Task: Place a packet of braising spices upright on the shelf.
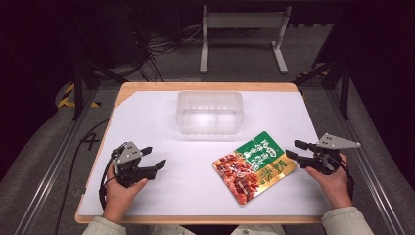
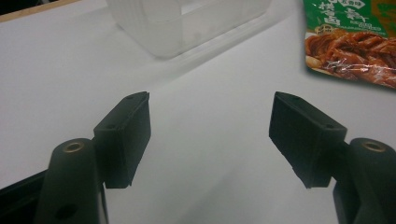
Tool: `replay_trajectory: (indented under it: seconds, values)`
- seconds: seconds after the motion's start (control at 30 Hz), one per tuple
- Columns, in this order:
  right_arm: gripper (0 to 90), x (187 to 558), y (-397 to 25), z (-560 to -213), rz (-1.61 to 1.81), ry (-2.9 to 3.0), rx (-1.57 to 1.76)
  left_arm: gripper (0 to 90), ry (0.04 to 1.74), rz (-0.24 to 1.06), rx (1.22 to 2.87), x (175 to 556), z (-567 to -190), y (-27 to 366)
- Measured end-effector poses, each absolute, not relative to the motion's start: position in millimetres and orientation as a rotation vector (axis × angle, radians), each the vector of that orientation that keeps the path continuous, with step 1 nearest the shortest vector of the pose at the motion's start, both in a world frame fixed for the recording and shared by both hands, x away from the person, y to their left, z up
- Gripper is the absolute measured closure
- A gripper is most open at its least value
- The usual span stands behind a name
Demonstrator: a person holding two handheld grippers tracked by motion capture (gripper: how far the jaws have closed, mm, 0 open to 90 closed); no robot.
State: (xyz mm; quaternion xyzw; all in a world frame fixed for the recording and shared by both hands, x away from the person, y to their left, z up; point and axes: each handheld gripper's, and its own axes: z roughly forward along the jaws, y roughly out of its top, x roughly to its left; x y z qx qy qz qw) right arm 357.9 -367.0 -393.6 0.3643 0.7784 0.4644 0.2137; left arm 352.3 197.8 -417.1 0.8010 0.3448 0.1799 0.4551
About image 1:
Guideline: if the person's left hand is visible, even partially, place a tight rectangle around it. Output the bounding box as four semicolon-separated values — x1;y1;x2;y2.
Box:
103;162;149;225

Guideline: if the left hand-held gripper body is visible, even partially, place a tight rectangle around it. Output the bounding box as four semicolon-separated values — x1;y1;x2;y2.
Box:
111;141;158;189

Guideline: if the person's right hand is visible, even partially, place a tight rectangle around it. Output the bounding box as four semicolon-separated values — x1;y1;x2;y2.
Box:
304;153;354;210

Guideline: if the wooden board with white sheet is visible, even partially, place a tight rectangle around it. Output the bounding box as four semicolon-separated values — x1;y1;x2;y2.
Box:
77;90;331;217

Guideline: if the yellow and black striped tape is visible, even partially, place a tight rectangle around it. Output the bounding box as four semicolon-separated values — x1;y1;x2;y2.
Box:
57;83;102;109

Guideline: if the white metal stand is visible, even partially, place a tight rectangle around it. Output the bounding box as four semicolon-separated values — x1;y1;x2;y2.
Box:
199;5;293;74

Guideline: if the aluminium rail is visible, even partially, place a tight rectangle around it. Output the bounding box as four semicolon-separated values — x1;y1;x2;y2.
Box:
13;87;99;235
326;87;409;235

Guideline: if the black metal stand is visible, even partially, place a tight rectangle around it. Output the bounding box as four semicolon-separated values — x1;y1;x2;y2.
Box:
67;48;128;121
295;55;351;120

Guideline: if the black cable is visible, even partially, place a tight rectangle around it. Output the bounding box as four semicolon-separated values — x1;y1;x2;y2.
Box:
98;142;129;211
52;118;111;235

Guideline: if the green and red snack packet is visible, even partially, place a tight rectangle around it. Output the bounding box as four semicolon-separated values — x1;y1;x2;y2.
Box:
212;130;298;206

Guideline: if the bundle of black cables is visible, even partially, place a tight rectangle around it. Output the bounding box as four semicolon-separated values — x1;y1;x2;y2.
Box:
126;6;204;82

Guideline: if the clear plastic container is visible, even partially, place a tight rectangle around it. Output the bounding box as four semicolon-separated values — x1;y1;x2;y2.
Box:
175;90;245;136

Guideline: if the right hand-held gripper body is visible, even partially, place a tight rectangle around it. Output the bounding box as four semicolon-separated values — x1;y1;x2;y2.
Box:
297;132;362;176

